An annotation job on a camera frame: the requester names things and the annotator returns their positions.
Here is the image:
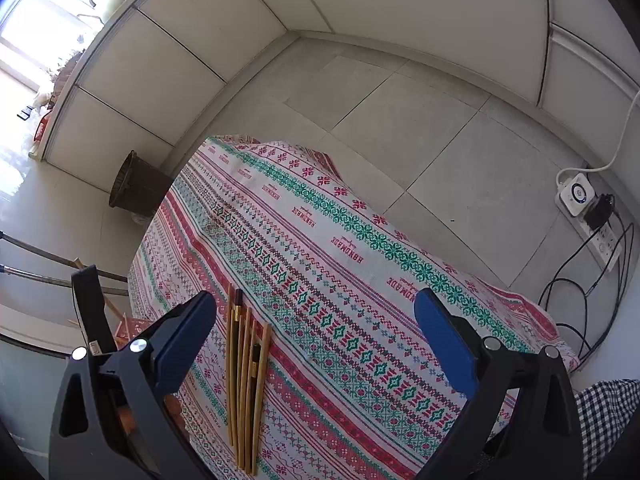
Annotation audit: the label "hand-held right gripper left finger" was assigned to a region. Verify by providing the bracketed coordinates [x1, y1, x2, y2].
[48, 290, 218, 480]

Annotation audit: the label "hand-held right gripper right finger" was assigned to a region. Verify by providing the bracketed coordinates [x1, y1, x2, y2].
[414, 287, 587, 480]

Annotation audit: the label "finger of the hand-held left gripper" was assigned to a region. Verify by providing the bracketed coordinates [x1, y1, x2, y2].
[71, 266, 119, 356]

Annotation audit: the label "pink lattice chopstick holder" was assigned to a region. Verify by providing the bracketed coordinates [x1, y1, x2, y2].
[115, 316, 152, 352]

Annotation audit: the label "bundle of wooden chopsticks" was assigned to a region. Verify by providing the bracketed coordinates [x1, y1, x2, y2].
[226, 284, 274, 477]

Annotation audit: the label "dark brown trash bin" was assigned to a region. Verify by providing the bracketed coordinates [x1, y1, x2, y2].
[108, 149, 176, 218]

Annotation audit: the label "patterned red green tablecloth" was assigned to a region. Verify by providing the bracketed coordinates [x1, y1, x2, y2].
[127, 135, 581, 480]

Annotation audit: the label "white power strip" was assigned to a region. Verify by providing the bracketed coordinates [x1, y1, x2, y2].
[575, 210, 631, 273]

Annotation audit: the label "checkered clothing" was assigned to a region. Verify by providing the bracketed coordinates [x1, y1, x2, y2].
[572, 379, 640, 480]

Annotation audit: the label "white square plug adapter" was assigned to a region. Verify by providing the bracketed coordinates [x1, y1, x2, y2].
[556, 172, 597, 218]

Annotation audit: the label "black charger plug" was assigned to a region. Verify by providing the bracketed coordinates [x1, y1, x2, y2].
[584, 193, 617, 231]

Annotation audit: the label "white kitchen cabinets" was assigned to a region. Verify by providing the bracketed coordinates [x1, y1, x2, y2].
[42, 0, 640, 181]

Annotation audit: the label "black handled mop pole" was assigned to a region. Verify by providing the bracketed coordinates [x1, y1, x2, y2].
[0, 231, 130, 282]

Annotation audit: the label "black cables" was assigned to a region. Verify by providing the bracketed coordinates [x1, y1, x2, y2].
[537, 210, 637, 372]

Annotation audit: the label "white power cable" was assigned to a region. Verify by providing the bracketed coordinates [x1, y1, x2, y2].
[556, 95, 640, 183]

